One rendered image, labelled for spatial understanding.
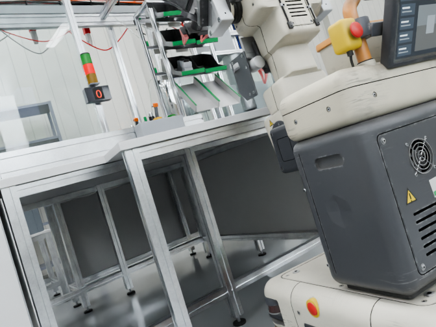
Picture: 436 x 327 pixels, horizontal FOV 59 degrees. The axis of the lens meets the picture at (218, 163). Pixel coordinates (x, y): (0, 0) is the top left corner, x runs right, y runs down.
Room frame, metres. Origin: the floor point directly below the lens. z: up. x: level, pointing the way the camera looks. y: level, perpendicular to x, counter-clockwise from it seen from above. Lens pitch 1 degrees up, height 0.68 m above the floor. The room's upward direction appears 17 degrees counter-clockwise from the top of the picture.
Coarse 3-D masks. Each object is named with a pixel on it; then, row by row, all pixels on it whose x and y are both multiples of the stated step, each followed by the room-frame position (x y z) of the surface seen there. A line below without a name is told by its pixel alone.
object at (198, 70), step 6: (162, 60) 2.13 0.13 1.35; (168, 60) 2.06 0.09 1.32; (174, 60) 2.19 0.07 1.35; (192, 60) 2.09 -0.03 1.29; (162, 66) 2.16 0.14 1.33; (174, 66) 2.20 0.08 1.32; (192, 66) 2.11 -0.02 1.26; (174, 72) 2.03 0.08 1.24; (180, 72) 1.95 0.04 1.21; (186, 72) 1.95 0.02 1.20; (192, 72) 1.97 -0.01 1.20; (198, 72) 1.99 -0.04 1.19; (204, 72) 2.00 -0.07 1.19
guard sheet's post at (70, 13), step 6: (66, 0) 1.90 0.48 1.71; (66, 6) 1.89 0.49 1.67; (66, 12) 1.90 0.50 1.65; (72, 12) 1.90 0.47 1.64; (72, 18) 1.90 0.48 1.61; (72, 24) 1.89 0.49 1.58; (72, 30) 1.89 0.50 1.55; (78, 30) 1.90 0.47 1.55; (78, 36) 1.90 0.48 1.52; (78, 42) 1.89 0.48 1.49; (78, 48) 1.89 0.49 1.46; (96, 108) 1.89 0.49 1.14; (102, 108) 1.90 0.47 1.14; (102, 114) 1.89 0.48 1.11; (102, 120) 1.89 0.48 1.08; (102, 126) 1.88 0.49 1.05
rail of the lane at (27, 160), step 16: (128, 128) 1.62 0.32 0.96; (48, 144) 1.43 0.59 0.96; (64, 144) 1.47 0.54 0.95; (80, 144) 1.51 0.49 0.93; (96, 144) 1.53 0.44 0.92; (112, 144) 1.57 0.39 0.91; (0, 160) 1.34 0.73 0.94; (16, 160) 1.37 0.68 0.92; (32, 160) 1.40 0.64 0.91; (48, 160) 1.42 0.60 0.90; (64, 160) 1.46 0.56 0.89; (80, 160) 1.49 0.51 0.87
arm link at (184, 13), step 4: (168, 0) 1.34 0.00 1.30; (172, 0) 1.34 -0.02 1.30; (176, 0) 1.33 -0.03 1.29; (180, 0) 1.33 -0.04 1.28; (184, 0) 1.33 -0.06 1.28; (188, 0) 1.36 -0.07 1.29; (176, 4) 1.34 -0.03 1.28; (180, 4) 1.33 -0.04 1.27; (184, 4) 1.33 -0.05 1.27; (188, 4) 1.36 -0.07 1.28; (184, 8) 1.34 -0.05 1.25; (188, 8) 1.38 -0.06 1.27; (184, 12) 1.35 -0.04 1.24; (184, 16) 1.35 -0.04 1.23; (188, 16) 1.34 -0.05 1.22; (192, 16) 1.33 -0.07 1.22; (196, 16) 1.33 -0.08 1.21; (196, 20) 1.33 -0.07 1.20
